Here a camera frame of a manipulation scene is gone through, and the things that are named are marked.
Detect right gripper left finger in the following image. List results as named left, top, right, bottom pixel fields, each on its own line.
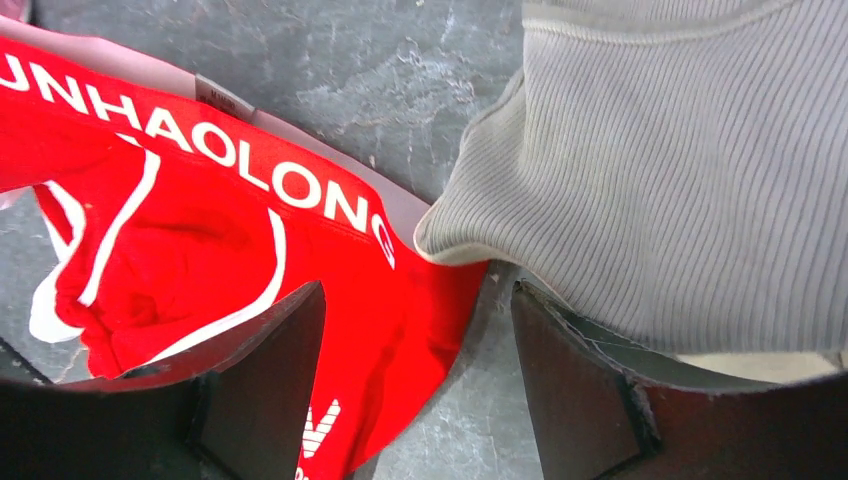
left=1, top=282, right=325, bottom=479

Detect beige grey ribbed underwear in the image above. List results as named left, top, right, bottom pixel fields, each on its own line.
left=414, top=1, right=847, bottom=383

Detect red boxer briefs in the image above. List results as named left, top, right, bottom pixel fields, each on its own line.
left=1, top=18, right=486, bottom=479

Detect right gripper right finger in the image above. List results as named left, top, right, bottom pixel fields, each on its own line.
left=511, top=281, right=847, bottom=479

